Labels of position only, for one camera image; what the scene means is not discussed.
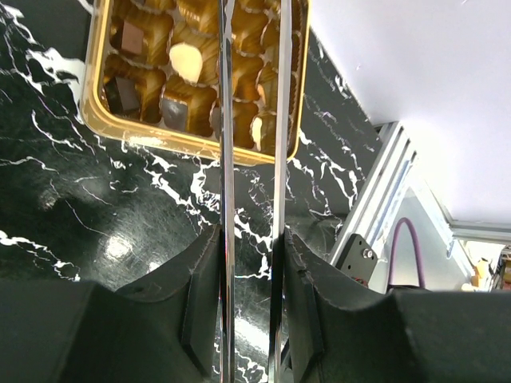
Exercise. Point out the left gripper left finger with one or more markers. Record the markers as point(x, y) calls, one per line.
point(159, 328)

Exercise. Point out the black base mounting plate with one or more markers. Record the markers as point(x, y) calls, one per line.
point(357, 259)

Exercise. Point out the aluminium frame rail front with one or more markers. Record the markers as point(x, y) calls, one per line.
point(372, 207)

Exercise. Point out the gold chocolate box tray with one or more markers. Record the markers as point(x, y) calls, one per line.
point(152, 76)

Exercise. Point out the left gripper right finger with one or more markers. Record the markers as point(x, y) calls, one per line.
point(341, 331)

